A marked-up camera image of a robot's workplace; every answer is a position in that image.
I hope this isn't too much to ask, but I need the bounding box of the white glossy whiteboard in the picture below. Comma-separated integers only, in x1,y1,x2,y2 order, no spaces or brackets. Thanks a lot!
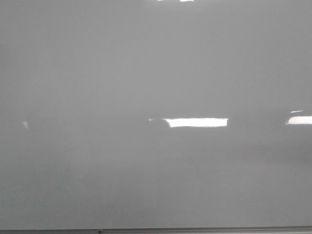
0,0,312,229

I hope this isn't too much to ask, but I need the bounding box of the grey aluminium whiteboard frame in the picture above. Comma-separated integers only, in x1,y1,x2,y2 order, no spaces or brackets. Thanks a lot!
0,226,312,234

